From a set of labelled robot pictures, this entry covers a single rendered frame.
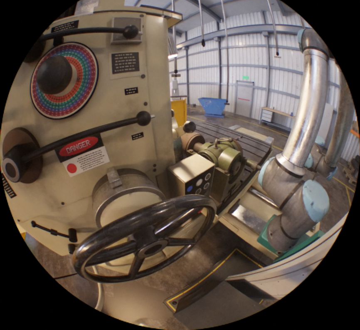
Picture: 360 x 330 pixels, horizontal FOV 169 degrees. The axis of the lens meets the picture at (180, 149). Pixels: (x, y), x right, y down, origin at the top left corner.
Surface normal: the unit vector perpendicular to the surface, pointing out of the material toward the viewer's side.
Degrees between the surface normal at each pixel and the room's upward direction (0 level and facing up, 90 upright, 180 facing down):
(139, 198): 63
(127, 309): 0
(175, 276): 0
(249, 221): 0
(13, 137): 90
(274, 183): 78
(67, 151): 90
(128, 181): 14
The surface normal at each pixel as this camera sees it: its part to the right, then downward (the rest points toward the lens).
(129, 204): 0.57, -0.12
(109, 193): -0.20, -0.78
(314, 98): -0.81, 0.17
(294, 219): -0.98, 0.15
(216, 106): -0.40, 0.47
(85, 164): 0.61, 0.37
